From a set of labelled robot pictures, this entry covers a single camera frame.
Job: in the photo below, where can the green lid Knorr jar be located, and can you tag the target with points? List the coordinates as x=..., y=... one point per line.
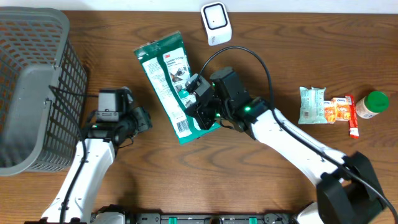
x=371, y=105

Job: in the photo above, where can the white barcode scanner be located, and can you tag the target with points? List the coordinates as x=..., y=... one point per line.
x=216, y=23

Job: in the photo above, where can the orange Kleenex tissue box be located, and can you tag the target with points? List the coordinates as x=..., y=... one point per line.
x=329, y=112

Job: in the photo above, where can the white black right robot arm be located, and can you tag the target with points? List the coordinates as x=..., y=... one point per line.
x=347, y=188

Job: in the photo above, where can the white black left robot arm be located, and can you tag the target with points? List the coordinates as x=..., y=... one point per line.
x=117, y=120

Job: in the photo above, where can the grey plastic shopping basket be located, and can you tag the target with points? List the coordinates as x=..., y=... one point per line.
x=43, y=84

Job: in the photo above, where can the red sachet stick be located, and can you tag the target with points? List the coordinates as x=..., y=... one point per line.
x=353, y=122

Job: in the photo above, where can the green 3M gloves pack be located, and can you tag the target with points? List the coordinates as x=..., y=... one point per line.
x=166, y=65

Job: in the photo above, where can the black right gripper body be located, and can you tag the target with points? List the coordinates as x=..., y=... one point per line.
x=207, y=114

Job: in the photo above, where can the narrow orange tissue box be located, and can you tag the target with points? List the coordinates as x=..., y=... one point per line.
x=342, y=111

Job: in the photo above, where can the light teal wipes pack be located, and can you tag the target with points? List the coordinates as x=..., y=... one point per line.
x=312, y=106

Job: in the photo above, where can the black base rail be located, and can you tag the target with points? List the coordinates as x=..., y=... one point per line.
x=156, y=218

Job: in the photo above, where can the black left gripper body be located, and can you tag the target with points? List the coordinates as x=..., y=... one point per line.
x=140, y=120

